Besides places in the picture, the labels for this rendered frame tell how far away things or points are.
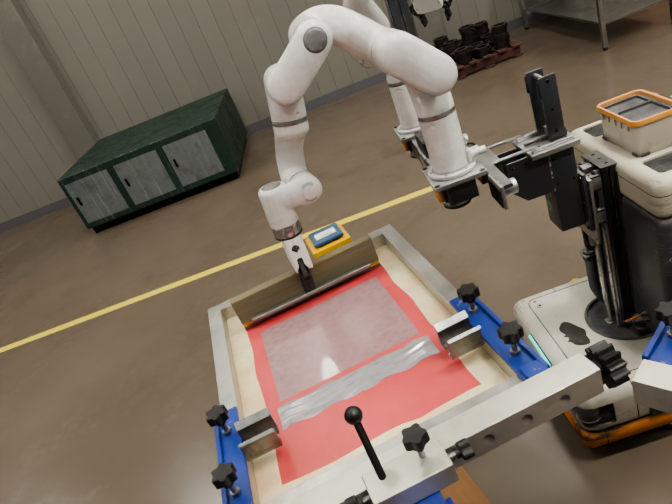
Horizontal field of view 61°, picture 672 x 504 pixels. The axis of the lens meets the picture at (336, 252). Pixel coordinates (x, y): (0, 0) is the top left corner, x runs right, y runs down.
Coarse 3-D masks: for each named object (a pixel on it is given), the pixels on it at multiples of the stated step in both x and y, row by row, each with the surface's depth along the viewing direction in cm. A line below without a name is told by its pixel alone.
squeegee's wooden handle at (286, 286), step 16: (368, 240) 150; (320, 256) 151; (336, 256) 150; (352, 256) 151; (368, 256) 152; (288, 272) 150; (320, 272) 150; (336, 272) 152; (256, 288) 149; (272, 288) 148; (288, 288) 150; (240, 304) 148; (256, 304) 149; (272, 304) 150; (240, 320) 150
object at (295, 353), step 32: (288, 320) 149; (320, 320) 143; (256, 352) 142; (288, 352) 137; (320, 352) 132; (288, 384) 126; (320, 384) 123; (320, 416) 114; (288, 448) 110; (320, 448) 107; (352, 448) 104; (288, 480) 103
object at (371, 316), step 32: (352, 288) 151; (384, 288) 145; (352, 320) 138; (384, 320) 134; (416, 320) 130; (352, 352) 128; (384, 352) 124; (384, 384) 115; (416, 384) 112; (448, 384) 109; (480, 384) 106; (384, 416) 108; (416, 416) 105
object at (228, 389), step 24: (384, 240) 164; (408, 264) 147; (432, 288) 133; (216, 312) 159; (456, 312) 121; (216, 336) 148; (216, 360) 138; (504, 384) 99; (240, 408) 123; (456, 408) 98; (360, 456) 97; (312, 480) 96
